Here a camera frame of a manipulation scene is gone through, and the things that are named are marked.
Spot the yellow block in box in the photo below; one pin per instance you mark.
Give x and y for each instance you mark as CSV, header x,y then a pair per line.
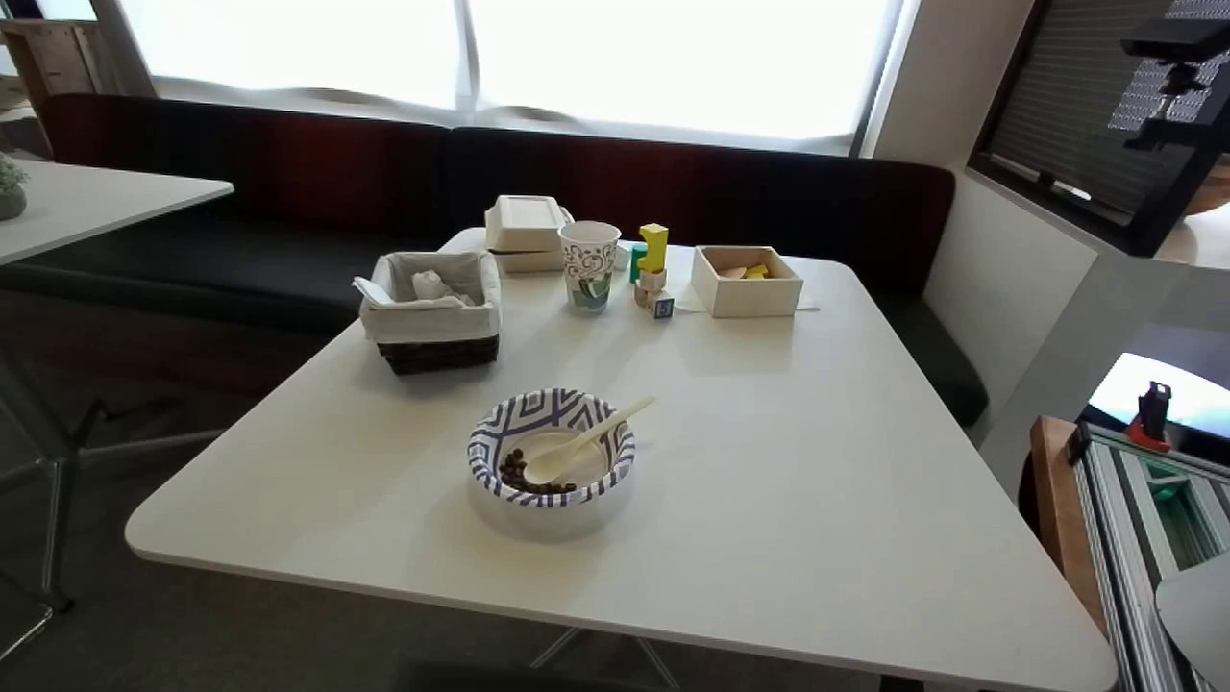
x,y
756,276

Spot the black framed monitor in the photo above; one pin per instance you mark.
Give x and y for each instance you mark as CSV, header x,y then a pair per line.
x,y
1112,113

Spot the wooden spoon in bowl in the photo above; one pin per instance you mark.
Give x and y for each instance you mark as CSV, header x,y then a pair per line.
x,y
548,462

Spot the dark bench sofa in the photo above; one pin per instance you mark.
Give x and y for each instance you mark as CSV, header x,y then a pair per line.
x,y
317,198

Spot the small blue cube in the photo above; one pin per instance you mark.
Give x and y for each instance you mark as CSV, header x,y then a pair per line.
x,y
662,308

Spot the metal frame cart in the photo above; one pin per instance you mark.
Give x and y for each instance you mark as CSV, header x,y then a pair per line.
x,y
1142,535

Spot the white and brown basket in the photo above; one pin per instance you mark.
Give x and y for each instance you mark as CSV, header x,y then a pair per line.
x,y
432,308

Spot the white styrofoam takeout box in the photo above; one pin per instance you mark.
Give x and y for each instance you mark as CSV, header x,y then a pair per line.
x,y
523,232

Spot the white wooden box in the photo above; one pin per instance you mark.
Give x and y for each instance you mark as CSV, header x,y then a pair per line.
x,y
716,280

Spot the white side table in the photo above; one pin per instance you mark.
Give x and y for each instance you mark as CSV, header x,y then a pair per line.
x,y
81,203

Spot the patterned paper cup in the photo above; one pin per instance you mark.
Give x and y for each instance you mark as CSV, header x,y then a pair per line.
x,y
589,262

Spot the blue patterned white bowl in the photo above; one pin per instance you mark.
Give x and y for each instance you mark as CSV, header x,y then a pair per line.
x,y
579,503

